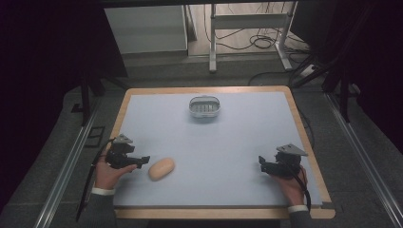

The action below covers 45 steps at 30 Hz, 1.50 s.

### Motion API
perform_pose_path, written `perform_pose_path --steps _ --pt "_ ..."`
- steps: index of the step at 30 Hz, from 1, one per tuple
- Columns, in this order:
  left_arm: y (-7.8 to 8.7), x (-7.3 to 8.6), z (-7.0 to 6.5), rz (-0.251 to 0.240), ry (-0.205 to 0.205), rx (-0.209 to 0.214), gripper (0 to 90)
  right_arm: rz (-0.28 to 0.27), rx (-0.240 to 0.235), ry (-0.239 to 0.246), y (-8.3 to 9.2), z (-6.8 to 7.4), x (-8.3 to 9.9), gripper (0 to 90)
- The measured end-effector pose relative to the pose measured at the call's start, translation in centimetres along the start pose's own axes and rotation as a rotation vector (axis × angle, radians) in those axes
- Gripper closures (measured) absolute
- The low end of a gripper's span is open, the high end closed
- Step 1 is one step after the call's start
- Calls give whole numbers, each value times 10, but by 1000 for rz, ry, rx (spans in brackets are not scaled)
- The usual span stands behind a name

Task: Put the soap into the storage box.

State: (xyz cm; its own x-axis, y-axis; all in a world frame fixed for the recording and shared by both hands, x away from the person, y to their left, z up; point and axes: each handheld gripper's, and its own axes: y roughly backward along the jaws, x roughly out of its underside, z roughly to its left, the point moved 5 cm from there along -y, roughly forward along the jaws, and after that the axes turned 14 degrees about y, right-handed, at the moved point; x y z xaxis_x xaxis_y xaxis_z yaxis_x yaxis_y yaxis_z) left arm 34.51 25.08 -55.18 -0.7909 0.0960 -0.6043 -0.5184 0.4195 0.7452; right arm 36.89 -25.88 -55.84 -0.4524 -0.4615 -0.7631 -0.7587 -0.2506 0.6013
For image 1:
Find black metal stand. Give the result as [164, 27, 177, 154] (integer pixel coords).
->
[291, 6, 374, 124]
[71, 56, 130, 127]

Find beige oval soap bar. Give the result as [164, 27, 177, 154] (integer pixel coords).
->
[147, 157, 176, 182]

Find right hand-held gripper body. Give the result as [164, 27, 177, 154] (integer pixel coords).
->
[264, 143, 309, 178]

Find person's right hand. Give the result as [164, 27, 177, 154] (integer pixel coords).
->
[271, 165, 309, 207]

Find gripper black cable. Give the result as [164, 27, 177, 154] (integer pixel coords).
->
[284, 161, 312, 213]
[75, 137, 117, 222]

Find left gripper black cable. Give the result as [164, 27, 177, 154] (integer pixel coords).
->
[75, 137, 117, 222]

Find clear plastic basket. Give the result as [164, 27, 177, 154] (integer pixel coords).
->
[188, 95, 221, 119]

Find light blue table mat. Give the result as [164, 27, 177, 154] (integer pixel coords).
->
[112, 91, 323, 209]

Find person's left hand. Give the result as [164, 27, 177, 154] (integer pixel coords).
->
[94, 154, 139, 191]

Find grey cabinet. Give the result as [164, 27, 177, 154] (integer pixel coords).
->
[104, 5, 188, 55]

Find aluminium rail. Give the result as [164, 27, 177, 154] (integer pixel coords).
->
[325, 92, 403, 228]
[33, 104, 100, 228]

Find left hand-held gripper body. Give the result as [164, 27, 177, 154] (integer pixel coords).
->
[105, 133, 141, 170]

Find white metal stand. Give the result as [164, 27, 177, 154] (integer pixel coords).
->
[208, 1, 299, 74]

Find black floor cables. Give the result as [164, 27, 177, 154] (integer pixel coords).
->
[202, 2, 317, 87]

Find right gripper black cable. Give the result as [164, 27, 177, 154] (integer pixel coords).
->
[284, 161, 312, 213]

